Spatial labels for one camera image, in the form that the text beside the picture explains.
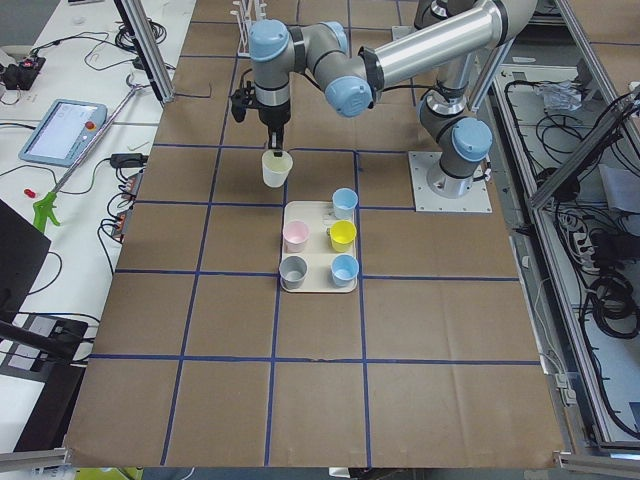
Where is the aluminium frame post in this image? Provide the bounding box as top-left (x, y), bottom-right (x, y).
top-left (114, 0), bottom-right (175, 105)

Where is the yellow cup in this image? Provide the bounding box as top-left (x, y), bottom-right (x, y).
top-left (328, 220), bottom-right (357, 253)

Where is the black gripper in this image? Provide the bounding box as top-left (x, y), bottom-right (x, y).
top-left (230, 82), bottom-right (291, 151)

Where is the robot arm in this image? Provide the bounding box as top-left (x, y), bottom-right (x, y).
top-left (231, 1), bottom-right (536, 199)

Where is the grey cup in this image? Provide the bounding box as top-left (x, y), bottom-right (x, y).
top-left (279, 255), bottom-right (308, 291)

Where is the cream plastic tray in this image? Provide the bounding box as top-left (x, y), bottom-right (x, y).
top-left (281, 201), bottom-right (358, 293)

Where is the white ikea cup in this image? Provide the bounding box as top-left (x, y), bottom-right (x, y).
top-left (261, 150), bottom-right (293, 188)

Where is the blue teach pendant tablet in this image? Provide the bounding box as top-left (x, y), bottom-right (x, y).
top-left (18, 99), bottom-right (107, 167)

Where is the pink cup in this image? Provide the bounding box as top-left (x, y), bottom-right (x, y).
top-left (282, 220), bottom-right (310, 253)

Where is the white wire cup rack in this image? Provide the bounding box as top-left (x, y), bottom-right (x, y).
top-left (230, 0), bottom-right (267, 57)

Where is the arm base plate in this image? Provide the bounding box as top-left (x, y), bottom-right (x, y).
top-left (408, 151), bottom-right (492, 214)

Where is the light blue cup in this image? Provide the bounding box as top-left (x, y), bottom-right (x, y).
top-left (331, 254), bottom-right (359, 287)
top-left (332, 188), bottom-right (359, 220)

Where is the green handled reacher grabber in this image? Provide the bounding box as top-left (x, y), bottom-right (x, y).
top-left (19, 76), bottom-right (146, 232)

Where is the black monitor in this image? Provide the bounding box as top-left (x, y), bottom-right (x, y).
top-left (0, 201), bottom-right (51, 323)

